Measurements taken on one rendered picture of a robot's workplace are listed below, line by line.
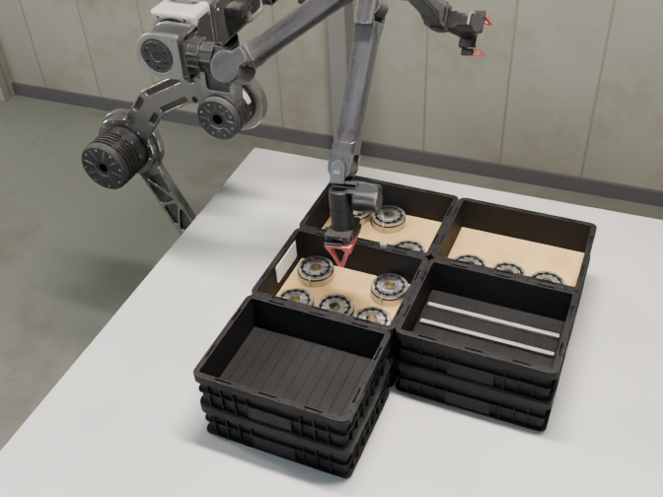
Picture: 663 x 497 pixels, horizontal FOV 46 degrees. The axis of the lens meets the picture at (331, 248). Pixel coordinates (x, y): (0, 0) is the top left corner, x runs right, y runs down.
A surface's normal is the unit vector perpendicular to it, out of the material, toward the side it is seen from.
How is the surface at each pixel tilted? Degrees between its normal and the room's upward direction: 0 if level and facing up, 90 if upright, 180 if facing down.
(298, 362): 0
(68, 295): 0
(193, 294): 0
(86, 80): 90
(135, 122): 90
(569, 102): 90
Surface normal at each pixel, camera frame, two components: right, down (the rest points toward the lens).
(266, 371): -0.04, -0.77
